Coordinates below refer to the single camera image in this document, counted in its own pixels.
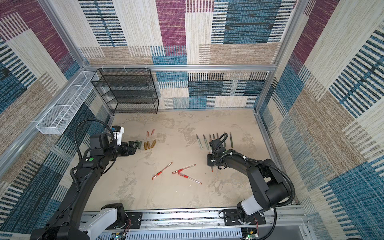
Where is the mint highlighter pen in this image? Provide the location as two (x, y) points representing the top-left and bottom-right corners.
(196, 135), (204, 150)
(203, 135), (210, 150)

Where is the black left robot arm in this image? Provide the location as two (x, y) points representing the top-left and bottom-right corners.
(30, 126), (138, 240)

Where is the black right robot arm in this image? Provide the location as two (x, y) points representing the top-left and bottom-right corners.
(207, 134), (296, 219)

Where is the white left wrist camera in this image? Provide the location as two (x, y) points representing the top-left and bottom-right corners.
(112, 126), (125, 146)

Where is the black wire mesh shelf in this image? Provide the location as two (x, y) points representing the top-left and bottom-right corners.
(91, 68), (160, 114)

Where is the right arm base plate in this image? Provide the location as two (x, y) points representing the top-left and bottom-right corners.
(219, 209), (266, 226)

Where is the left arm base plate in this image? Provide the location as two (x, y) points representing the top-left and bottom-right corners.
(107, 212), (143, 230)

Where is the white wire mesh basket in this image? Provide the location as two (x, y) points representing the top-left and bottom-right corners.
(36, 71), (95, 135)

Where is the aluminium front rail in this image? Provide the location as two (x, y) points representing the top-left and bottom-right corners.
(80, 204), (307, 240)

